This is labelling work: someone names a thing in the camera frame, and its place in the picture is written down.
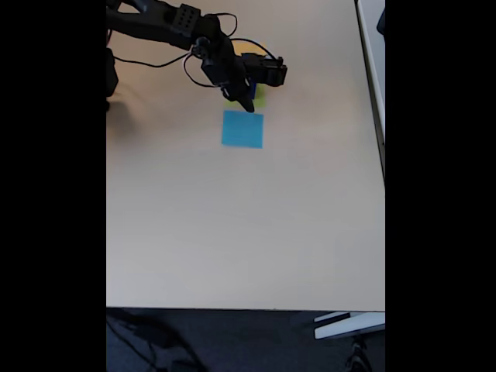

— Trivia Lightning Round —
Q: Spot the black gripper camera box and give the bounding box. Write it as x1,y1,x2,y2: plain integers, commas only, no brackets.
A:
240,52,288,88

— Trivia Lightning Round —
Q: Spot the green paper square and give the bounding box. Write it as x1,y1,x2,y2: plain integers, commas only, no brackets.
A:
224,85,268,110

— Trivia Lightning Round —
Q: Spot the light blue paper square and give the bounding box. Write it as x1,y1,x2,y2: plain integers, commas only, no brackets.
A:
220,110,264,150

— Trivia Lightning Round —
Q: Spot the white neighbouring table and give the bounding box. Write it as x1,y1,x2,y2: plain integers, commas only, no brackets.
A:
354,0,386,183

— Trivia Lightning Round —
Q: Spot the white table foot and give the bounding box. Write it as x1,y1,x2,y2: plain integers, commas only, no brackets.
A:
313,312,386,341

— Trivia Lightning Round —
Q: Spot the black floor cable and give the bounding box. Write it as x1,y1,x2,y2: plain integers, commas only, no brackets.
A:
106,309,202,372

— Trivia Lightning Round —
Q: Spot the orange paper square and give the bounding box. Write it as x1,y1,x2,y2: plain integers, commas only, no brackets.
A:
232,42,268,58

